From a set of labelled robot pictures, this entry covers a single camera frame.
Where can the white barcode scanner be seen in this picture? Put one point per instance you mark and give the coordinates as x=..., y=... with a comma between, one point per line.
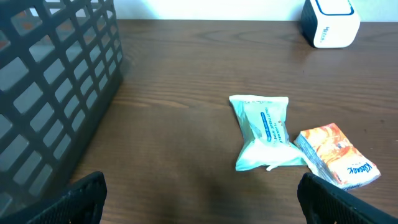
x=329, y=24

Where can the grey plastic mesh basket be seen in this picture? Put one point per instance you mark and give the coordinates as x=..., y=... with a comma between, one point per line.
x=60, y=68

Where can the teal wet wipes pack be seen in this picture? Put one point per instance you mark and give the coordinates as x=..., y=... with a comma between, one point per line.
x=266, y=141

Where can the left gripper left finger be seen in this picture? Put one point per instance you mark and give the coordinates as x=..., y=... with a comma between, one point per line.
x=80, y=202

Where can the orange tissue pack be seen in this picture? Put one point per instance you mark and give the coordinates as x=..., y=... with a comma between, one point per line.
x=334, y=158

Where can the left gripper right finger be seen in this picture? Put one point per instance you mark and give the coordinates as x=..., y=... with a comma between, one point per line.
x=323, y=202

